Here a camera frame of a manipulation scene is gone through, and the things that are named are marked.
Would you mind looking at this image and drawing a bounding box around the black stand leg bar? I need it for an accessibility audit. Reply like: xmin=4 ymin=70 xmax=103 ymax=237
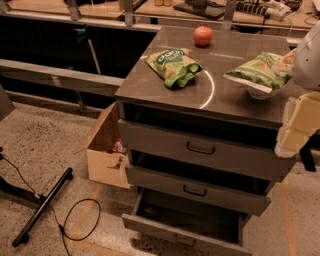
xmin=12 ymin=167 xmax=73 ymax=248

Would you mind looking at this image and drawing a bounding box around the snack packet in box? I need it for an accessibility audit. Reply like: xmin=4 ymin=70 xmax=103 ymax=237
xmin=111 ymin=139 xmax=126 ymax=154

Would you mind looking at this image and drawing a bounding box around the black monitor base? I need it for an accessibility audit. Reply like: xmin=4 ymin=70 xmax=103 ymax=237
xmin=173 ymin=0 xmax=225 ymax=20

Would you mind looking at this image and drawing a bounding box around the black cable on floor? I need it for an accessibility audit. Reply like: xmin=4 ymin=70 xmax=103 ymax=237
xmin=0 ymin=153 xmax=102 ymax=256

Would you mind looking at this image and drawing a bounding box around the top grey drawer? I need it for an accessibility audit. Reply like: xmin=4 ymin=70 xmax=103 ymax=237
xmin=118 ymin=119 xmax=296 ymax=182

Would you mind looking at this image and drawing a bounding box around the cardboard box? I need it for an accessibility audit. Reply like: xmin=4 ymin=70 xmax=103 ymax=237
xmin=74 ymin=103 xmax=131 ymax=189

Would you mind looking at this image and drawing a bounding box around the black white power strip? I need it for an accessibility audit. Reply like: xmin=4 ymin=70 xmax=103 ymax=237
xmin=236 ymin=0 xmax=291 ymax=21

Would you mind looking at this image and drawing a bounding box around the green snack bag on counter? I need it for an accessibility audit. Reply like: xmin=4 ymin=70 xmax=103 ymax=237
xmin=146 ymin=48 xmax=202 ymax=88

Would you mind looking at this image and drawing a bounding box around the grey drawer cabinet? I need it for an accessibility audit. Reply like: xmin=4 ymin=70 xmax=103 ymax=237
xmin=114 ymin=25 xmax=303 ymax=256

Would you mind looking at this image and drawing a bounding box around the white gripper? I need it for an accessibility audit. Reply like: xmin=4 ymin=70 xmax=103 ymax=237
xmin=272 ymin=21 xmax=320 ymax=158

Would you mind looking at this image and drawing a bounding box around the middle grey drawer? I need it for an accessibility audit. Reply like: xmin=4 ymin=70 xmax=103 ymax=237
xmin=125 ymin=164 xmax=271 ymax=216

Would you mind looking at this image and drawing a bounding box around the red apple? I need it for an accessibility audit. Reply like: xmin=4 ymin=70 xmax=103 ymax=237
xmin=193 ymin=26 xmax=213 ymax=47

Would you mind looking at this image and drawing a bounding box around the white bowl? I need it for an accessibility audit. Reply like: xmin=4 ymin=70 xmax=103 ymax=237
xmin=245 ymin=86 xmax=280 ymax=100

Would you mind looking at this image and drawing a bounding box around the grey metal rail beam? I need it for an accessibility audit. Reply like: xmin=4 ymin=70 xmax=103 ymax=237
xmin=0 ymin=59 xmax=124 ymax=97

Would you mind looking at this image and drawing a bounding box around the green jalapeno chip bag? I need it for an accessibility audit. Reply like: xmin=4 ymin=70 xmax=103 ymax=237
xmin=224 ymin=52 xmax=292 ymax=93

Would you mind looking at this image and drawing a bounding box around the bottom grey open drawer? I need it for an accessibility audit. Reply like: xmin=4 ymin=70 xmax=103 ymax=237
xmin=122 ymin=189 xmax=253 ymax=256

